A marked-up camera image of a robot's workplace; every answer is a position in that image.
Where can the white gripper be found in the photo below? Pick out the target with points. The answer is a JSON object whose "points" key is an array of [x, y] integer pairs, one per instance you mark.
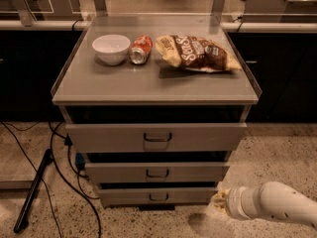
{"points": [[233, 201]]}

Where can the grey bottom drawer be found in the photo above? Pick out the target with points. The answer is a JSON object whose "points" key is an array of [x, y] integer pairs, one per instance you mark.
{"points": [[145, 196]]}

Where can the grey drawer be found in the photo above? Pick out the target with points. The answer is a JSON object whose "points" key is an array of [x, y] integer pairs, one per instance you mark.
{"points": [[156, 172], [182, 137], [145, 196]]}

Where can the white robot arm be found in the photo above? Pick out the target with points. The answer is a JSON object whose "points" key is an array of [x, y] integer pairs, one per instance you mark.
{"points": [[272, 201]]}

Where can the grey top drawer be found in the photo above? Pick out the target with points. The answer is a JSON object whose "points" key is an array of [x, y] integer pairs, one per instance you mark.
{"points": [[182, 137]]}

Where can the grey drawer cabinet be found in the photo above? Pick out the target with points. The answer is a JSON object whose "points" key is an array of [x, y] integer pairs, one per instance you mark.
{"points": [[89, 91]]}

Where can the grey middle drawer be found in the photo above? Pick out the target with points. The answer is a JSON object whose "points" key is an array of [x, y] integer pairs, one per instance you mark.
{"points": [[156, 172]]}

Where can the brown yellow chip bag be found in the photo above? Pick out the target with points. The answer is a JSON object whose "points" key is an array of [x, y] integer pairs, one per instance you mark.
{"points": [[195, 54]]}

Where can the orange soda can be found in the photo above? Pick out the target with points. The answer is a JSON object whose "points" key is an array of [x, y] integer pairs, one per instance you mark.
{"points": [[140, 49]]}

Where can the white ceramic bowl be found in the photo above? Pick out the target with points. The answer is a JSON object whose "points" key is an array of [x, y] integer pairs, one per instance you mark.
{"points": [[112, 49]]}

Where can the black power strip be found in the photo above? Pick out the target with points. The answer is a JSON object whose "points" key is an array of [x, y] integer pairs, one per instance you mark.
{"points": [[22, 221]]}

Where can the clear acrylic barrier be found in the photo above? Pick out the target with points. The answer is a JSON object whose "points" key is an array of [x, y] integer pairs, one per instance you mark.
{"points": [[303, 11]]}

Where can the white horizontal rail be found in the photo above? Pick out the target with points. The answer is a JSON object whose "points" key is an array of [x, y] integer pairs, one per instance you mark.
{"points": [[229, 27]]}

